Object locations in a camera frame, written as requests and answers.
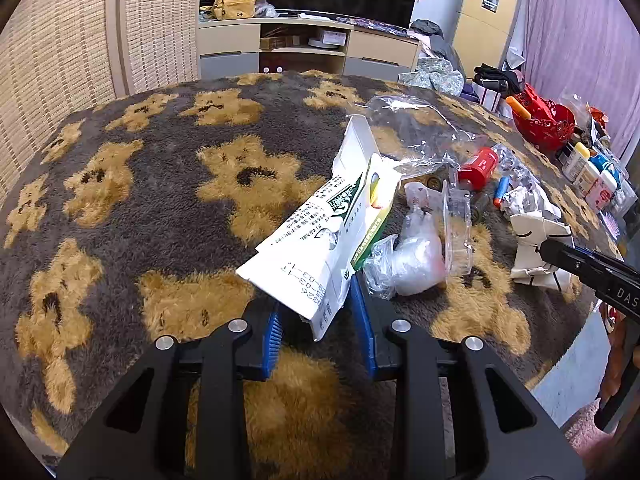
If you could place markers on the pink white bottle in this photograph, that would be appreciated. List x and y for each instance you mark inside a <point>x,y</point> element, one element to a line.
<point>602,190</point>

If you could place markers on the brown bear print blanket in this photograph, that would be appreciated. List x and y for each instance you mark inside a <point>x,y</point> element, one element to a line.
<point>165,195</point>

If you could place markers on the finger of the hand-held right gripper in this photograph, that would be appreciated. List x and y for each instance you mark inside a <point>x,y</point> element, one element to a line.
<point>590,272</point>

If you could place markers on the red plastic basket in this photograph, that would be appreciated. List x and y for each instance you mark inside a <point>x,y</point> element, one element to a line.
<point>545,122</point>

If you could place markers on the white paper box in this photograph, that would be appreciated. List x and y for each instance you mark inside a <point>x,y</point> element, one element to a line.
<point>530,250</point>

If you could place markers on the grey clothes pile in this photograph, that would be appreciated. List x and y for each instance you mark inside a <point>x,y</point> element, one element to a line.
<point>435,40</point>

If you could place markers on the orange stick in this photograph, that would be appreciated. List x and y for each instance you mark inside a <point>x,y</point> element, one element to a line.
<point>517,106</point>

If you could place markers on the crumpled clear plastic bag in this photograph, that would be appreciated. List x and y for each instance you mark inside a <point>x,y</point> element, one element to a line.
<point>415,260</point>

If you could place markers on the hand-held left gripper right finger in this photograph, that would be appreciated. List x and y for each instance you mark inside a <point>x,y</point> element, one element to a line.
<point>361,320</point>

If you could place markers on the clear plastic container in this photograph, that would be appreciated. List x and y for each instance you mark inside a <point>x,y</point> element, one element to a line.
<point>457,230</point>

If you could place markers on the woven sliding door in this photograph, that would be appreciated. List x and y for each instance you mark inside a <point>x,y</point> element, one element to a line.
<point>75,50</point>

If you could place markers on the yellow bag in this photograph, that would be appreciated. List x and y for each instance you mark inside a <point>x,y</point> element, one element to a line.
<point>234,0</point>

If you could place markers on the blue orange foam dart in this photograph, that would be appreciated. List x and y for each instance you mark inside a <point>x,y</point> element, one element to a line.
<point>501,192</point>

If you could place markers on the crumpled white paper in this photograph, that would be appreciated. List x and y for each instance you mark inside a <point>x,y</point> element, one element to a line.
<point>525,200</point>

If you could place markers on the flat clear plastic bag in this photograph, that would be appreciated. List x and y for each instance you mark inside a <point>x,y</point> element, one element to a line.
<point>415,120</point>

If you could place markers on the purple curtain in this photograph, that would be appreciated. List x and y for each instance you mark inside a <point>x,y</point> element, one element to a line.
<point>585,35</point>

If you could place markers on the black bag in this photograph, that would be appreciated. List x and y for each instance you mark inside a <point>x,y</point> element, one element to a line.
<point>497,79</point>

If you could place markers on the white green cardboard carton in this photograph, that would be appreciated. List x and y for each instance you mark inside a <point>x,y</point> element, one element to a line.
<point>320,240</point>

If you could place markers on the tall beige cardboard box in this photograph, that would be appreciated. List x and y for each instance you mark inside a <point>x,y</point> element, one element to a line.
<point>487,10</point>

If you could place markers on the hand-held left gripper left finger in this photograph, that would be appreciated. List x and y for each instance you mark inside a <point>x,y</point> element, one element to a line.
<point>269,342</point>

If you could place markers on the beige television cabinet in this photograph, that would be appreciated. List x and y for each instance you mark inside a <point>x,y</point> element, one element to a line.
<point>300,50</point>

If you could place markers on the floral cloth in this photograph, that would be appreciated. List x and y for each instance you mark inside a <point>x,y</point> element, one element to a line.
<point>432,77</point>

